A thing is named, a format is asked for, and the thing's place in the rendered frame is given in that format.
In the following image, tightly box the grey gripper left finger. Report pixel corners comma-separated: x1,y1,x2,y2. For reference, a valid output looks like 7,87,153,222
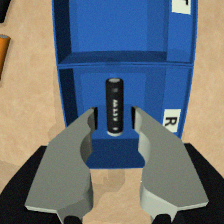
0,106,98,224

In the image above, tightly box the blue rack of bins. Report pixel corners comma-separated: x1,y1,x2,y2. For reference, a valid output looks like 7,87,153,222
52,0,198,169

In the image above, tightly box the orange aa battery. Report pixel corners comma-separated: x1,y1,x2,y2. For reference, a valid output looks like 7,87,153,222
0,34,11,80

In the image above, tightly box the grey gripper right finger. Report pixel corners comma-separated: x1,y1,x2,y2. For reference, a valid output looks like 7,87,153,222
131,106,224,224

